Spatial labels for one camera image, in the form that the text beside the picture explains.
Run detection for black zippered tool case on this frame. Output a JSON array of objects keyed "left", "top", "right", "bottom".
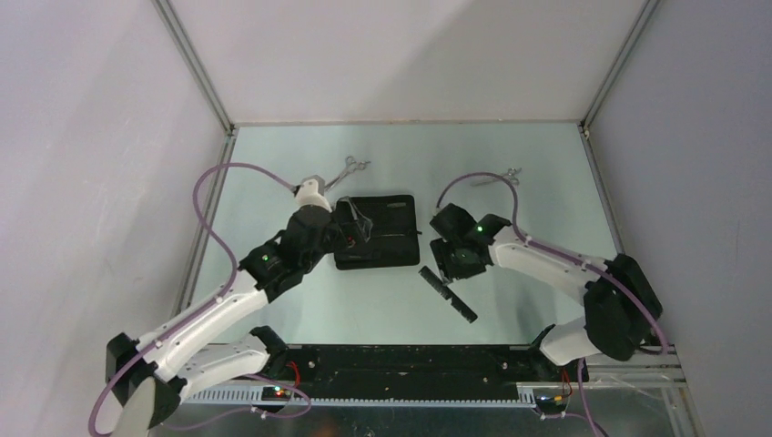
[{"left": 333, "top": 194, "right": 421, "bottom": 271}]

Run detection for black straight comb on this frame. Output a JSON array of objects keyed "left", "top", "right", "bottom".
[{"left": 419, "top": 266, "right": 478, "bottom": 323}]

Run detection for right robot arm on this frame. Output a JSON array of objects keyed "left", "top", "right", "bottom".
[{"left": 424, "top": 204, "right": 663, "bottom": 381}]

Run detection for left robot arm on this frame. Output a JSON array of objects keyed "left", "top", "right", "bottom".
[{"left": 106, "top": 198, "right": 373, "bottom": 436}]

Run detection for left silver scissors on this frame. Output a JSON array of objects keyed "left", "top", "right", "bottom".
[{"left": 325, "top": 156, "right": 371, "bottom": 192}]

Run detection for silver scissors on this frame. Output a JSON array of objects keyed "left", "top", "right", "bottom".
[
  {"left": 325, "top": 156, "right": 371, "bottom": 192},
  {"left": 470, "top": 168, "right": 523, "bottom": 187}
]

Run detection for right silver scissors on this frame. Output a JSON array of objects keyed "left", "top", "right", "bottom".
[{"left": 470, "top": 168, "right": 523, "bottom": 187}]

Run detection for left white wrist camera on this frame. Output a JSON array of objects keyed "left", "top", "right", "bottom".
[{"left": 294, "top": 175, "right": 332, "bottom": 212}]

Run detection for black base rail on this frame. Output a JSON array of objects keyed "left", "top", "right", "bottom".
[{"left": 260, "top": 345, "right": 589, "bottom": 401}]

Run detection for left aluminium frame post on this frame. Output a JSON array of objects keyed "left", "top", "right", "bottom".
[{"left": 152, "top": 0, "right": 235, "bottom": 136}]

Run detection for aluminium frame post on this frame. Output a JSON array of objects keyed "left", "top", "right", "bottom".
[
  {"left": 581, "top": 0, "right": 661, "bottom": 137},
  {"left": 152, "top": 0, "right": 235, "bottom": 136}
]

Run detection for right aluminium frame post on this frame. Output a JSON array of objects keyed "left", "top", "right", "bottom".
[{"left": 581, "top": 0, "right": 661, "bottom": 137}]

